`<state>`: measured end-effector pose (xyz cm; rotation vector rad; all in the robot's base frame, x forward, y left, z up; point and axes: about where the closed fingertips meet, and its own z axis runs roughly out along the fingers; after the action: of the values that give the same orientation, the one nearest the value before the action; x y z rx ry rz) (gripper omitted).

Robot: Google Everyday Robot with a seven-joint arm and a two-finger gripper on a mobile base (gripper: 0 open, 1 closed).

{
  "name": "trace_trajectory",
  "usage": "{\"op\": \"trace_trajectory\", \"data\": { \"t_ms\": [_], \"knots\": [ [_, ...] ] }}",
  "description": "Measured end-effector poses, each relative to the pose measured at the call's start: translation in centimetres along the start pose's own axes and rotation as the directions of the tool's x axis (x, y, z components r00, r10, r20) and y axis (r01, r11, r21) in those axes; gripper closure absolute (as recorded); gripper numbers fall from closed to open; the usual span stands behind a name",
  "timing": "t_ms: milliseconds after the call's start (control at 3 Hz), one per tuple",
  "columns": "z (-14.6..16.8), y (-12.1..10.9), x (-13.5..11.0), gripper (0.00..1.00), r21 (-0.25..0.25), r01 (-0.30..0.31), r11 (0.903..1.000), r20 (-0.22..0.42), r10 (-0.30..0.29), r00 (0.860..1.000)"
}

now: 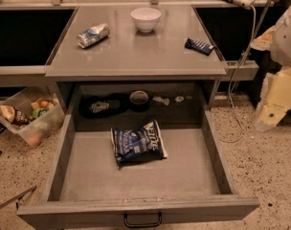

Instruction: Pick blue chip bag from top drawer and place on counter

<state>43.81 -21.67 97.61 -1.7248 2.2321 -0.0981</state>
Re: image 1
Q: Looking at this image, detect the crumpled paper scrap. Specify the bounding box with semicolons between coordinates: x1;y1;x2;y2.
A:
152;96;170;106

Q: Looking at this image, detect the white bowl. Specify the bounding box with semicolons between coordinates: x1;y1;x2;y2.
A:
131;8;161;33

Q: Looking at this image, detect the black drawer handle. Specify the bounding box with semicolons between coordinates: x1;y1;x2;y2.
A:
123;212;163;229

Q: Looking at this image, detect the grey counter cabinet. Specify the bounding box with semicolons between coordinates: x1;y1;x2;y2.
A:
44;4;229;113

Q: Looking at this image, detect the brown snack bag in bin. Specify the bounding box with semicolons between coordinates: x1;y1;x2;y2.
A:
0;105;30;126

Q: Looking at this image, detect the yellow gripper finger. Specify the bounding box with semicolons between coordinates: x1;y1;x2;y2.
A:
254;66;291;131

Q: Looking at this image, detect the open grey drawer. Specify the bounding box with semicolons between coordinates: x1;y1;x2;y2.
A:
17;82;259;230

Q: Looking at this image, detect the crushed silver soda can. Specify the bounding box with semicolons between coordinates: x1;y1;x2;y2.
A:
77;23;110;49

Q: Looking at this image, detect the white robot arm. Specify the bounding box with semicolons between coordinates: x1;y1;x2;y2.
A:
253;5;291;131

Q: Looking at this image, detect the black tape roll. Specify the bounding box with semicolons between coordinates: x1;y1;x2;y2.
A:
129;90;149;112

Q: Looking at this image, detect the white cable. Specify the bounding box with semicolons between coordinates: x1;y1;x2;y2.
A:
219;4;258;144

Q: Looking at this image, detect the dark blue snack bar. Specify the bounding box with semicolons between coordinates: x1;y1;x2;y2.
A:
185;38;214;56

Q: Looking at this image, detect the blue chip bag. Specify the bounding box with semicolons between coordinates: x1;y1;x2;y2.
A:
111;120;168;166

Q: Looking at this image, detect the clear plastic bin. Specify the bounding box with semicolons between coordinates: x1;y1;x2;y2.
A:
0;86;65;147

